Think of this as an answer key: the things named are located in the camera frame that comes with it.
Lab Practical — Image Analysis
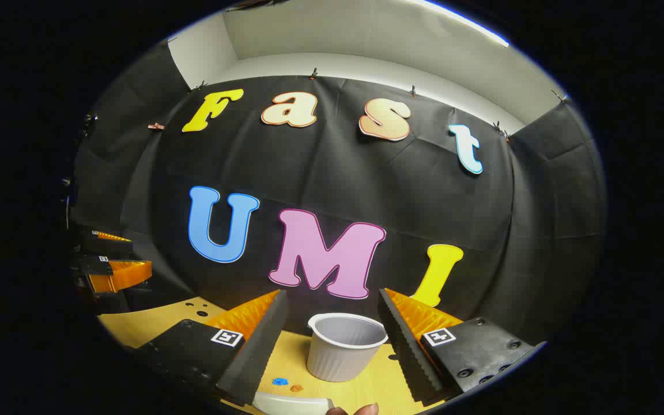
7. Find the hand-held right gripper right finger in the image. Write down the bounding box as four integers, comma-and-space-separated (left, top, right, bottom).
377, 288, 547, 403

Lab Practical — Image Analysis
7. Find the wooden desktop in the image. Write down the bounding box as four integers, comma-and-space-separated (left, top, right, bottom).
97, 297, 454, 415

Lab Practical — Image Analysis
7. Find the grey plastic dustpan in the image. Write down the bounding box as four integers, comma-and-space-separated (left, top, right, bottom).
251, 391, 335, 415

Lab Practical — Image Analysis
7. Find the white ribbed garbage bin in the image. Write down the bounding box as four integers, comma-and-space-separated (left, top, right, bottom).
307, 313, 389, 383

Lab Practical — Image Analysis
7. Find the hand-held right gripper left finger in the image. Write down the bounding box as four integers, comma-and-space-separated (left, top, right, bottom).
135, 289, 289, 407

